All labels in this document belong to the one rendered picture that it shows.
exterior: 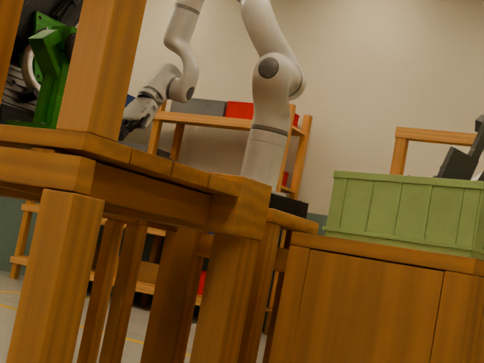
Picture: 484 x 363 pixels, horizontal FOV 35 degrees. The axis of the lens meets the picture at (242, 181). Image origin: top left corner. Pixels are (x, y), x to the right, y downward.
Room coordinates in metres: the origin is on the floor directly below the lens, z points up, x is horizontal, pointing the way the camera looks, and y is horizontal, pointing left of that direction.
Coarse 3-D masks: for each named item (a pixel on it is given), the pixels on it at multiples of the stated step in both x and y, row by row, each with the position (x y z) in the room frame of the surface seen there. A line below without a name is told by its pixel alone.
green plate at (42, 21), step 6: (36, 12) 2.15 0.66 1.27; (36, 18) 2.15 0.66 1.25; (42, 18) 2.17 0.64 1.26; (48, 18) 2.18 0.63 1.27; (36, 24) 2.14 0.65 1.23; (42, 24) 2.16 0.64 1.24; (48, 24) 2.18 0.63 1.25; (54, 24) 2.20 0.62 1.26; (60, 24) 2.22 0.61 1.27; (36, 30) 2.14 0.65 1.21; (36, 60) 2.13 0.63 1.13; (18, 66) 2.18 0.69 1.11; (36, 66) 2.13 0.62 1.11; (36, 72) 2.13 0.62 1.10; (36, 78) 2.12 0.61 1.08
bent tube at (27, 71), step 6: (30, 48) 2.07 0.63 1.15; (24, 54) 2.06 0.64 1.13; (30, 54) 2.07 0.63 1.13; (24, 60) 2.06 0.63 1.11; (30, 60) 2.06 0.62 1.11; (24, 66) 2.06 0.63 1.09; (30, 66) 2.06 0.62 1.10; (24, 72) 2.06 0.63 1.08; (30, 72) 2.06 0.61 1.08; (24, 78) 2.06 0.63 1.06; (30, 78) 2.06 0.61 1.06; (30, 84) 2.07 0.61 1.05; (36, 84) 2.07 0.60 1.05
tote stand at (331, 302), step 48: (336, 240) 1.92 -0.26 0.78; (288, 288) 2.01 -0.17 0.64; (336, 288) 1.90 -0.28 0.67; (384, 288) 1.81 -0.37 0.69; (432, 288) 1.73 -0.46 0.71; (480, 288) 1.69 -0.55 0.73; (288, 336) 1.99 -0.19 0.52; (336, 336) 1.89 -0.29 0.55; (384, 336) 1.80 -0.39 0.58; (432, 336) 1.71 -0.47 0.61; (480, 336) 1.72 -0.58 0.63
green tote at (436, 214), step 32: (352, 192) 1.92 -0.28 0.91; (384, 192) 1.86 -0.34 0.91; (416, 192) 1.80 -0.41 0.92; (448, 192) 1.74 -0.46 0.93; (480, 192) 1.69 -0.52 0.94; (352, 224) 1.91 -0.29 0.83; (384, 224) 1.85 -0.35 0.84; (416, 224) 1.79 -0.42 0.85; (448, 224) 1.73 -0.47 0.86; (480, 224) 1.70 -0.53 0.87; (480, 256) 1.71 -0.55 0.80
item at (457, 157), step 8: (480, 120) 1.86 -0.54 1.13; (480, 128) 1.85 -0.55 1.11; (480, 136) 1.85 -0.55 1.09; (472, 144) 1.86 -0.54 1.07; (480, 144) 1.87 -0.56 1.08; (448, 152) 1.79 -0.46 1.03; (456, 152) 1.80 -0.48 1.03; (472, 152) 1.86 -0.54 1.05; (480, 152) 1.89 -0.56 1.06; (448, 160) 1.79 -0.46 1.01; (456, 160) 1.82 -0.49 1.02; (464, 160) 1.84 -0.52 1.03; (472, 160) 1.87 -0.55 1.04; (448, 168) 1.80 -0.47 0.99; (456, 168) 1.83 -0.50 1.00; (464, 168) 1.86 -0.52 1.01; (472, 168) 1.89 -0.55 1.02; (440, 176) 1.80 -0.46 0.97; (448, 176) 1.82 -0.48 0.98; (456, 176) 1.85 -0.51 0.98; (464, 176) 1.88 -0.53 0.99
